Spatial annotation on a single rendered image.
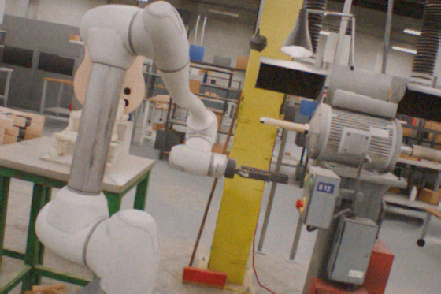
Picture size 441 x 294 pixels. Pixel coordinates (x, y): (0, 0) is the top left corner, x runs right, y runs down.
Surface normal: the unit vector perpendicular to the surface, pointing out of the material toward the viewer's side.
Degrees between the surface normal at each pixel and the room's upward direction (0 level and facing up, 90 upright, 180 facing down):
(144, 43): 126
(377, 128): 62
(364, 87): 90
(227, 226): 90
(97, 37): 91
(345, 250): 90
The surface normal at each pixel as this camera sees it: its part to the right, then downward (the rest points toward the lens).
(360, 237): -0.07, 0.10
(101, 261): -0.39, 0.03
